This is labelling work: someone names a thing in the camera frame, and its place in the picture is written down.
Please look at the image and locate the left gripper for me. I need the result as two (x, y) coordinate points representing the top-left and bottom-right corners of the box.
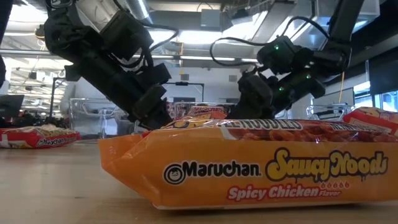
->
(67, 52), (174, 130)

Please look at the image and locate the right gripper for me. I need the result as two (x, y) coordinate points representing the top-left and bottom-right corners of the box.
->
(228, 73), (326, 120)

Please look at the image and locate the clear plastic bin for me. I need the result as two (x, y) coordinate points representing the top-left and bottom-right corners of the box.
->
(306, 104), (357, 122)
(68, 98), (139, 140)
(167, 101), (238, 121)

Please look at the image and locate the orange Saucy Noods pack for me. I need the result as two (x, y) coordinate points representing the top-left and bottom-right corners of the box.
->
(98, 119), (398, 210)

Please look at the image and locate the yellow red ramen pack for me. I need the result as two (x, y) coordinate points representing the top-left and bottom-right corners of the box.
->
(341, 106), (398, 137)
(0, 123), (82, 149)

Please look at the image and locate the long ceiling light strip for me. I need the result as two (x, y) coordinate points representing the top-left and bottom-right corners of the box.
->
(130, 54), (259, 63)

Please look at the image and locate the grey partition panel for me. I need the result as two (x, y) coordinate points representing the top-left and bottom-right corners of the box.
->
(312, 87), (355, 106)

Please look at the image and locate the dark desk clutter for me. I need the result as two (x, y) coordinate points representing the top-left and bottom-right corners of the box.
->
(12, 109), (71, 130)

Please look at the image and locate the black computer monitor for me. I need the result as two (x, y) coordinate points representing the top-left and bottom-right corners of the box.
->
(0, 95), (25, 119)

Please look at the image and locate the black metal stand frame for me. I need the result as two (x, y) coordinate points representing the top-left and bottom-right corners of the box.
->
(163, 82), (205, 103)
(49, 77), (75, 118)

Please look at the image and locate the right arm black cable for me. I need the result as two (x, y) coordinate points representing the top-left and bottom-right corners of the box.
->
(209, 16), (331, 68)

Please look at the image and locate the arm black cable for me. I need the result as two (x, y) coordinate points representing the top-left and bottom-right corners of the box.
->
(118, 21), (180, 69)
(209, 16), (331, 68)

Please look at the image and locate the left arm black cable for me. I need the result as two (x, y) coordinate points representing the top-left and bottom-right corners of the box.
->
(118, 21), (180, 69)

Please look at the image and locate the yellow hanging power cord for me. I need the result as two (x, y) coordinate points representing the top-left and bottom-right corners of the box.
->
(338, 71), (346, 103)

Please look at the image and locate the yellow ceiling cord reel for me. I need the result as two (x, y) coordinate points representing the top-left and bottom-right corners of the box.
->
(34, 24), (47, 40)

